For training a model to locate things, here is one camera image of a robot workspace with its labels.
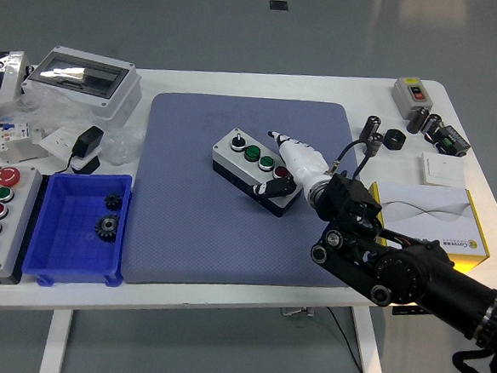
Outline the white yellow cardboard box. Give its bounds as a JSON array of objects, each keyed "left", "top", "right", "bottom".
[{"left": 362, "top": 181, "right": 495, "bottom": 273}]

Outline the grey two-button switch box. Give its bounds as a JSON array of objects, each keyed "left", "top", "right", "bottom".
[{"left": 390, "top": 76, "right": 436, "bottom": 123}]

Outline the black cable under table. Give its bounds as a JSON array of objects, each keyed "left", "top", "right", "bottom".
[{"left": 320, "top": 306, "right": 384, "bottom": 373}]

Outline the white power socket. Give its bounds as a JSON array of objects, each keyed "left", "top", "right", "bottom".
[{"left": 37, "top": 124, "right": 102, "bottom": 174}]

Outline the black hex nut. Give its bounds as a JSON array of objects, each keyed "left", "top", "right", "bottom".
[{"left": 381, "top": 128, "right": 408, "bottom": 152}]

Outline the black power adapter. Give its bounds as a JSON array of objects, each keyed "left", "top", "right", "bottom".
[{"left": 55, "top": 123, "right": 105, "bottom": 178}]

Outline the small black gear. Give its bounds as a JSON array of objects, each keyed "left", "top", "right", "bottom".
[{"left": 103, "top": 192, "right": 124, "bottom": 213}]

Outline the black table control panel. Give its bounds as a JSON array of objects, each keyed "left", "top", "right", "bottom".
[{"left": 391, "top": 301, "right": 423, "bottom": 317}]

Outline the blue plastic bin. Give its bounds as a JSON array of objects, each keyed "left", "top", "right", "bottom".
[{"left": 20, "top": 167, "right": 134, "bottom": 292}]

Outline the grey bracket under table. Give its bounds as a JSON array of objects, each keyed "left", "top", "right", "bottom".
[{"left": 280, "top": 306, "right": 316, "bottom": 319}]

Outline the grey four-button control box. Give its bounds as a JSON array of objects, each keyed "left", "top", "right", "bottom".
[{"left": 207, "top": 126, "right": 308, "bottom": 220}]

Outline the black module green terminal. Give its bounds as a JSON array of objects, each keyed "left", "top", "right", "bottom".
[{"left": 423, "top": 123, "right": 473, "bottom": 159}]

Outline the white wall switch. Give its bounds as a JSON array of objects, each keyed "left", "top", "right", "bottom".
[{"left": 419, "top": 151, "right": 467, "bottom": 189}]

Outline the blue-grey mat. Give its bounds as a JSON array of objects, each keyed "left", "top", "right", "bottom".
[{"left": 120, "top": 87, "right": 387, "bottom": 302}]

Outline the grey five-button control box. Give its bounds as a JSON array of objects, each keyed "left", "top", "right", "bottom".
[{"left": 0, "top": 164, "right": 45, "bottom": 289}]

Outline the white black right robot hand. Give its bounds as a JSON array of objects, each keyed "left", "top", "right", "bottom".
[{"left": 252, "top": 129, "right": 334, "bottom": 204}]

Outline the white circuit breaker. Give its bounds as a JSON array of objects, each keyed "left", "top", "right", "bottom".
[{"left": 0, "top": 119, "right": 52, "bottom": 167}]

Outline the black cylindrical capacitor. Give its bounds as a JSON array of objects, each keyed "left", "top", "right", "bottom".
[
  {"left": 406, "top": 106, "right": 430, "bottom": 135},
  {"left": 363, "top": 131, "right": 385, "bottom": 158},
  {"left": 420, "top": 112, "right": 443, "bottom": 140},
  {"left": 359, "top": 113, "right": 382, "bottom": 145}
]

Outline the large black gear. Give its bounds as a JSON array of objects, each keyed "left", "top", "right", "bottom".
[{"left": 93, "top": 212, "right": 122, "bottom": 244}]

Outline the white table leg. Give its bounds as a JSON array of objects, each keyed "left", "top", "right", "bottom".
[
  {"left": 346, "top": 304, "right": 390, "bottom": 373},
  {"left": 38, "top": 307, "right": 73, "bottom": 373}
]

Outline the grey distribution box clear lid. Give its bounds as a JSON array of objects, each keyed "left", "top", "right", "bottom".
[{"left": 18, "top": 42, "right": 146, "bottom": 124}]

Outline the black silver packaged device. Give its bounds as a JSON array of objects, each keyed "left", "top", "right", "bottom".
[{"left": 0, "top": 49, "right": 37, "bottom": 129}]

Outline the clear plastic bag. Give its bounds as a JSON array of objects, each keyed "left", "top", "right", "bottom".
[{"left": 0, "top": 83, "right": 149, "bottom": 167}]

